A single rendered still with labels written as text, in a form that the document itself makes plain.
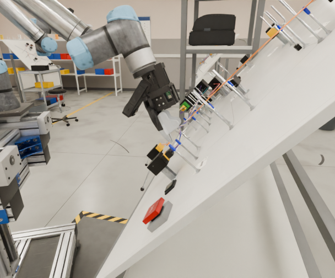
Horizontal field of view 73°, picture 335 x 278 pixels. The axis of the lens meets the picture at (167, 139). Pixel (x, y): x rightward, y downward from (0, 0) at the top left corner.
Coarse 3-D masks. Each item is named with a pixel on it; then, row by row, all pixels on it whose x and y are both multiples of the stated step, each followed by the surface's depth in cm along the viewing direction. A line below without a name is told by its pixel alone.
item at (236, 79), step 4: (236, 76) 79; (232, 80) 76; (236, 80) 77; (240, 80) 79; (236, 84) 77; (240, 84) 79; (236, 88) 80; (240, 88) 80; (244, 88) 79; (244, 92) 80
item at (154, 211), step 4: (160, 200) 52; (164, 200) 52; (156, 204) 51; (160, 204) 51; (148, 208) 54; (152, 208) 51; (156, 208) 49; (160, 208) 50; (148, 212) 51; (152, 212) 49; (156, 212) 48; (160, 212) 50; (144, 216) 52; (148, 216) 49; (152, 216) 49; (156, 216) 50; (144, 220) 50; (148, 220) 50; (152, 220) 51
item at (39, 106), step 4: (36, 104) 357; (40, 104) 357; (44, 104) 362; (32, 108) 344; (36, 108) 348; (40, 108) 353; (44, 108) 361; (32, 112) 345; (36, 112) 349; (48, 132) 380; (48, 136) 380
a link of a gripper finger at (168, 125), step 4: (160, 116) 61; (164, 116) 61; (160, 120) 61; (164, 120) 61; (168, 120) 61; (172, 120) 61; (176, 120) 61; (164, 124) 62; (168, 124) 61; (172, 124) 61; (176, 124) 61; (164, 128) 62; (168, 128) 62; (172, 128) 62; (176, 128) 61; (160, 132) 62; (164, 132) 62; (168, 132) 62; (164, 136) 63; (168, 136) 63; (168, 140) 64
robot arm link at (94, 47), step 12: (84, 36) 55; (96, 36) 54; (108, 36) 54; (72, 48) 54; (84, 48) 54; (96, 48) 55; (108, 48) 55; (72, 60) 56; (84, 60) 55; (96, 60) 57
